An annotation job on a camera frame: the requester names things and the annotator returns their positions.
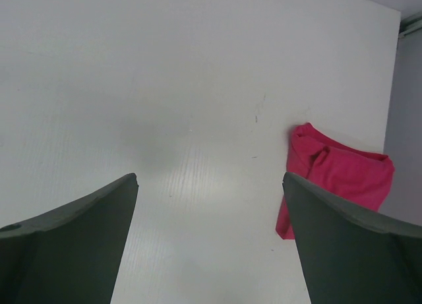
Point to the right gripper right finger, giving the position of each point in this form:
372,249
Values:
350,254

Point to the folded pink t shirt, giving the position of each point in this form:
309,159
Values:
365,178

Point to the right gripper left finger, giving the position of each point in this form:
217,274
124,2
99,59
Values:
72,253

